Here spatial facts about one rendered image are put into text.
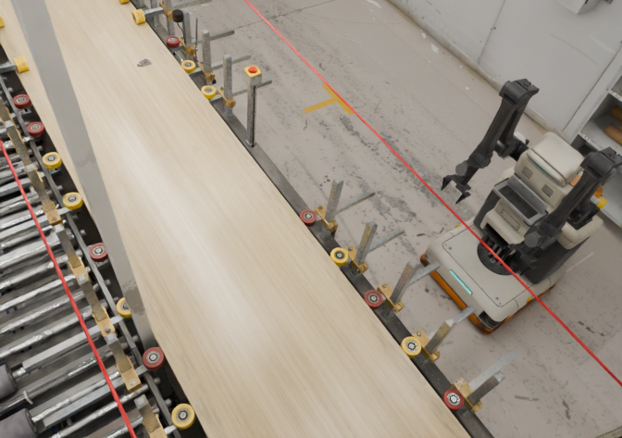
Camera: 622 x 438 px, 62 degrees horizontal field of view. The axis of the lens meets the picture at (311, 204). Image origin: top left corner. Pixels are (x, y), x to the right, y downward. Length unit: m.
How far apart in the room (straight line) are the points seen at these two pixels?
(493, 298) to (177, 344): 1.87
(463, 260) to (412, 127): 1.46
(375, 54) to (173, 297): 3.39
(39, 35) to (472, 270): 2.70
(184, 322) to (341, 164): 2.12
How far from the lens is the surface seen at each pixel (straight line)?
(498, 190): 2.64
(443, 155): 4.21
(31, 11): 1.08
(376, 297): 2.26
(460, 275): 3.24
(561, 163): 2.46
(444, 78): 4.95
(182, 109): 2.90
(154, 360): 2.12
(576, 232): 3.01
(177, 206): 2.47
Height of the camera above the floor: 2.86
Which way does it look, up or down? 52 degrees down
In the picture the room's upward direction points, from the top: 10 degrees clockwise
